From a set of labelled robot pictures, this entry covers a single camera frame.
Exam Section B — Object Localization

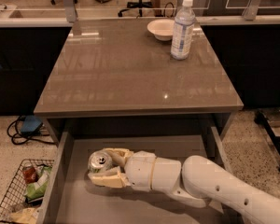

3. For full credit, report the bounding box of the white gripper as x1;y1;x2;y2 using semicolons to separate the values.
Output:
88;147;156;192

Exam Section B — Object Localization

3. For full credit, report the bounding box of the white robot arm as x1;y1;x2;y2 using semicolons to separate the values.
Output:
88;148;280;224

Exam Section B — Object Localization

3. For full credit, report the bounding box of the open grey top drawer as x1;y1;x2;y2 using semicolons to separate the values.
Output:
37;128;253;224

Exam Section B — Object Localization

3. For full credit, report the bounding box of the red can in basket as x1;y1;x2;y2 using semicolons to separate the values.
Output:
22;163;38;184

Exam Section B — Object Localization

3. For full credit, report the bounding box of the grey cabinet with glossy top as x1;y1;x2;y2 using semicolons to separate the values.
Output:
35;18;244;137

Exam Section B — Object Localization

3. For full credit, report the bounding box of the green snack bag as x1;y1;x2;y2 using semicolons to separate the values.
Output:
25;165;51;201

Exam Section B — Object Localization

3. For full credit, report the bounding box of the blue foot pedal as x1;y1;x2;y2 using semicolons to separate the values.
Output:
21;116;42;134

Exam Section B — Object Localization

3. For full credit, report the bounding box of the yellow snack bag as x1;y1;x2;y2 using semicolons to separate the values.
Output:
9;207;38;224

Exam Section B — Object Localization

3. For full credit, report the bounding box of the white bowl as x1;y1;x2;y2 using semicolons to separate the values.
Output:
147;19;175;41

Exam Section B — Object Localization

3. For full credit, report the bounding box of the clear plastic water bottle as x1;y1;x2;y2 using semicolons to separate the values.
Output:
171;0;195;60

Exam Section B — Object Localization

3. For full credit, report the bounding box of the black wire basket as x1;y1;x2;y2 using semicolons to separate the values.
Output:
0;159;54;223

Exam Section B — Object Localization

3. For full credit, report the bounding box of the black floor cable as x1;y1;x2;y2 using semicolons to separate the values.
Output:
7;115;56;147

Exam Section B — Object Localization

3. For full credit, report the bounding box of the black cart frame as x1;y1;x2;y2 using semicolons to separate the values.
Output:
254;107;280;172

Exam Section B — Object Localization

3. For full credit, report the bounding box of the grey metal post left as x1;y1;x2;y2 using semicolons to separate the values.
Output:
63;0;77;22

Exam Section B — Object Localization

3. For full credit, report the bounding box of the grey metal post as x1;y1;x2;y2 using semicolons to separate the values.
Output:
63;0;77;22
242;0;261;21

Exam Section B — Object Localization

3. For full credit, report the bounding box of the grey metal post right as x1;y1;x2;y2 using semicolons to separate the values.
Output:
242;0;261;21

